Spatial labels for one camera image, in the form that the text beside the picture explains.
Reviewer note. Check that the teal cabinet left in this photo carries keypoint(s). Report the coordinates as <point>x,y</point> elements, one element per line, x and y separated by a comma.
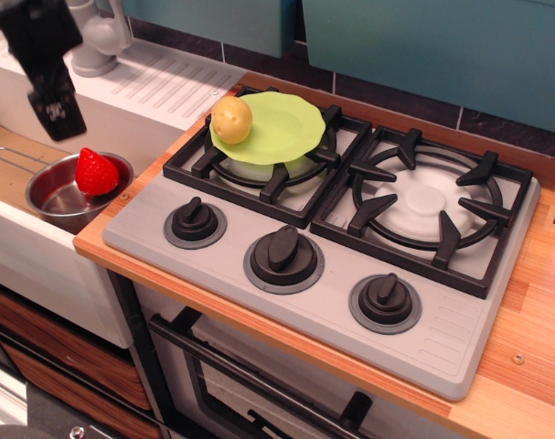
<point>266,27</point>

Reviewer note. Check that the white toy sink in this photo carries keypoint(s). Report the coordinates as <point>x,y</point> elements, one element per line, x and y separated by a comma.
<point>136,111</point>

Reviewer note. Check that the black left stove knob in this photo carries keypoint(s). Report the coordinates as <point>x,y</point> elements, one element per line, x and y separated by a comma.
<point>195,225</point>

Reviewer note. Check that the lower wooden drawer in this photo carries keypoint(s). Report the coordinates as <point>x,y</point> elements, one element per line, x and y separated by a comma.
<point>78,396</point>

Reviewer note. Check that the grey toy faucet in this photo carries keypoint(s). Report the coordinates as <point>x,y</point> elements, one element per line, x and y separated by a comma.
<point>103,38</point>

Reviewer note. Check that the red toy strawberry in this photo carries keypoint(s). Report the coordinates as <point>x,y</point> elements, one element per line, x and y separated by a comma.
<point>95,175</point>

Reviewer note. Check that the black right burner grate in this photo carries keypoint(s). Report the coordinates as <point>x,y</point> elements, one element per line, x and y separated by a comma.
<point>430,209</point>

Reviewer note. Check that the black left burner grate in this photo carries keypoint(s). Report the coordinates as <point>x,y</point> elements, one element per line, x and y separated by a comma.
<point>289,192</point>

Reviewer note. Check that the black oven door handle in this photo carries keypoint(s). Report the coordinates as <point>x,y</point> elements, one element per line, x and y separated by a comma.
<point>346,426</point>

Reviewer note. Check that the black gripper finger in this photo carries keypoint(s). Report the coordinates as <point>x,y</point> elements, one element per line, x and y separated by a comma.
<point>59,114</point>

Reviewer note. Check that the upper wooden drawer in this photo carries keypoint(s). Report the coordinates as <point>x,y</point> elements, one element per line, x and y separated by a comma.
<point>72,346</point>

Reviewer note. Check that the black middle stove knob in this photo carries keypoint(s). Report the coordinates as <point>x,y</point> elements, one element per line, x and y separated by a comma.
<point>284,262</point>

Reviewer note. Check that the yellow toy potato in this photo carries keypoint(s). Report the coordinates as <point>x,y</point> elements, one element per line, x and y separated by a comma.
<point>231,120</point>

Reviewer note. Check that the black stove knob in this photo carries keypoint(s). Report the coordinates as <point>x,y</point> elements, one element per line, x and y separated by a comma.
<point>284,262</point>
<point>195,225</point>
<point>385,304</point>

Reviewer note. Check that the toy oven door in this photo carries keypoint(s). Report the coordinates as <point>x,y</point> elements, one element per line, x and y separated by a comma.
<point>218,401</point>

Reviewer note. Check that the grey toy stove top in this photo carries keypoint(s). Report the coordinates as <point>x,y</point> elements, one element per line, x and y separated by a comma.
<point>440,353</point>

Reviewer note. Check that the wooden drawer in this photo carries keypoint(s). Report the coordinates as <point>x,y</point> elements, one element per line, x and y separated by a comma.
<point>78,396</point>
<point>72,346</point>

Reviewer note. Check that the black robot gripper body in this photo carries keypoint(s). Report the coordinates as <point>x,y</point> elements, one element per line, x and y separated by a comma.
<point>39,35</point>

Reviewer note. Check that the small steel pot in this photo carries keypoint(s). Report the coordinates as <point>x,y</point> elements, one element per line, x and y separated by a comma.
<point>52,191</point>

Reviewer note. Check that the black burner grate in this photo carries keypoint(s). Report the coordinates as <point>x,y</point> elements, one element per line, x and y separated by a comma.
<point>430,209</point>
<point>289,192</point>

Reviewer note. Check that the green plastic plate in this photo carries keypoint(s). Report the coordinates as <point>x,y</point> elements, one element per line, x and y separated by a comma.
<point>284,128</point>

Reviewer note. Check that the black right stove knob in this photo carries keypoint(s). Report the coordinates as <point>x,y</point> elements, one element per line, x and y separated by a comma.
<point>385,304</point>

